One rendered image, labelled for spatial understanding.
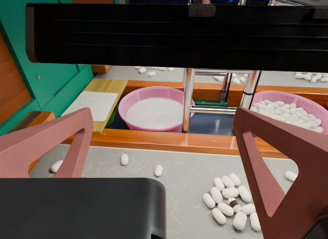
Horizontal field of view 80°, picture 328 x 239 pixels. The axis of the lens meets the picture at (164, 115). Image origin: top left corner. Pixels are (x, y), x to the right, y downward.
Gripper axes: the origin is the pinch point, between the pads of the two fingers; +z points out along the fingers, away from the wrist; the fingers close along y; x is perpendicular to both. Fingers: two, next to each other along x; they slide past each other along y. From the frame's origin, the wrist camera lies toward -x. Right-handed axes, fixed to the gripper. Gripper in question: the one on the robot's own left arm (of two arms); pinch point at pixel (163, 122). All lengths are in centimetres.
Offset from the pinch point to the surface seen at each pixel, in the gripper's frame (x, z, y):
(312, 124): 33, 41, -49
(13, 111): 19.0, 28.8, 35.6
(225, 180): 31.3, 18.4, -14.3
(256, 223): 31.3, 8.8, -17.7
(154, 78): 32, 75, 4
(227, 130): 39, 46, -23
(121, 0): 20, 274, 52
